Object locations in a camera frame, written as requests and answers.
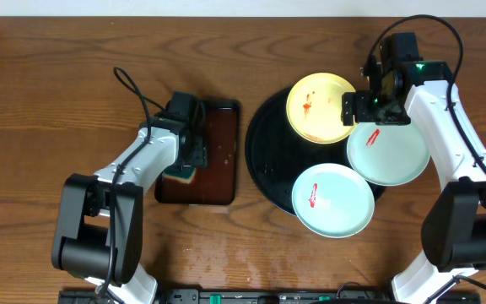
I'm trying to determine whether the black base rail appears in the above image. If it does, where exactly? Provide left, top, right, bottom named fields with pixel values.
left=57, top=289, right=482, bottom=304

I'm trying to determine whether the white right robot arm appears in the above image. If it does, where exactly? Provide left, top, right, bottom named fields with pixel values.
left=342, top=57, right=486, bottom=303

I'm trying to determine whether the green yellow sponge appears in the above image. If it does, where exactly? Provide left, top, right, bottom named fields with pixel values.
left=162, top=166, right=197, bottom=184

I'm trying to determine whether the round black tray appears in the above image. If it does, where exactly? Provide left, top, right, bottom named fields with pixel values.
left=245, top=86, right=387, bottom=217

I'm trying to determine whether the light green plate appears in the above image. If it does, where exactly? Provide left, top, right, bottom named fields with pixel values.
left=291, top=163, right=375, bottom=238
left=347, top=123, right=430, bottom=187

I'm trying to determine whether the light green plate front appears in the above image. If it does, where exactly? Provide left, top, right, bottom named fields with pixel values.
left=291, top=163, right=375, bottom=238

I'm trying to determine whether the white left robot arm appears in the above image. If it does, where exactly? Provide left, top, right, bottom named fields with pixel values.
left=51, top=118, right=207, bottom=303

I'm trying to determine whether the rectangular black water tray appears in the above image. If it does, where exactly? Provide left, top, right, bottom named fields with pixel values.
left=154, top=100, right=240, bottom=206

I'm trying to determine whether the yellow plate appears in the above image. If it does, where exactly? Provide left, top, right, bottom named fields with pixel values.
left=286, top=73, right=355, bottom=144

